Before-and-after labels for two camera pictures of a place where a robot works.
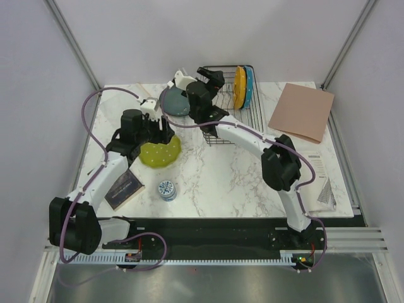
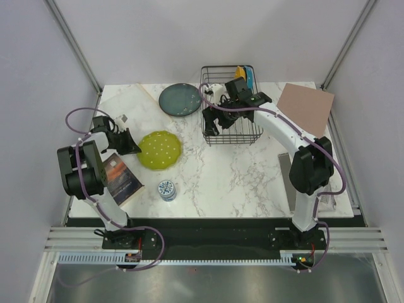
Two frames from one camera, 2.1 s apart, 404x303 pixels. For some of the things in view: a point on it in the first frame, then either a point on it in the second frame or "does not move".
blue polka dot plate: [250, 76] does not move
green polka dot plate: [158, 155] does not move
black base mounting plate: [216, 235] does not move
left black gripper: [166, 131] to [131, 146]
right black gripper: [217, 80] to [209, 115]
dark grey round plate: [173, 103] does not move
